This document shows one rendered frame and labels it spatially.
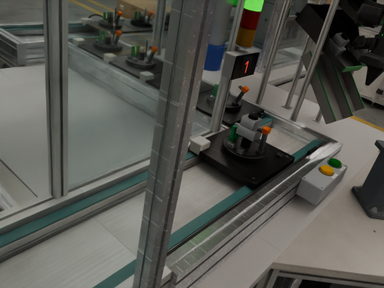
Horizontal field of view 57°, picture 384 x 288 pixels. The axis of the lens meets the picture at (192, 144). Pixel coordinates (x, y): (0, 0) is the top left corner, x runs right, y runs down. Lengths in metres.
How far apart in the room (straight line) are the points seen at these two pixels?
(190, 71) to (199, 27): 0.04
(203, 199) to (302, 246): 0.29
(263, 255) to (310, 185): 0.27
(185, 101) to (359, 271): 0.77
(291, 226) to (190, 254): 0.39
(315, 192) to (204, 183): 0.32
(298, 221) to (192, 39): 0.82
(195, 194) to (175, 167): 0.55
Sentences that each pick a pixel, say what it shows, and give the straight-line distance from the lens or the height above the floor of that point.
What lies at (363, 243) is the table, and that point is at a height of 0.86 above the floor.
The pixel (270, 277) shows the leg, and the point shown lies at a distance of 1.00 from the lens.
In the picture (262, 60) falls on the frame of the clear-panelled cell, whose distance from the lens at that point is 2.26.
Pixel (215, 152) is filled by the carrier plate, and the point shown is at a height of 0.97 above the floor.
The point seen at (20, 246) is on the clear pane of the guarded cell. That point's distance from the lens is 0.34.
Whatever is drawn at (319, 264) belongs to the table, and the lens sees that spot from 0.98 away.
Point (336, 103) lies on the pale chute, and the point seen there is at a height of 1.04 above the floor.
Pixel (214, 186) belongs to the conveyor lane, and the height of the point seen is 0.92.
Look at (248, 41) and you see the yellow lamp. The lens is 1.06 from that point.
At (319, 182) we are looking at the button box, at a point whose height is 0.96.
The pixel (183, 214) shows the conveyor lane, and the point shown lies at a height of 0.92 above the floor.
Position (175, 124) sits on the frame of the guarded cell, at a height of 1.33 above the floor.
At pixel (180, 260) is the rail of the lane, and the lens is 0.73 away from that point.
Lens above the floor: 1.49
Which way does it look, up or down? 29 degrees down
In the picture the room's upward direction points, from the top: 12 degrees clockwise
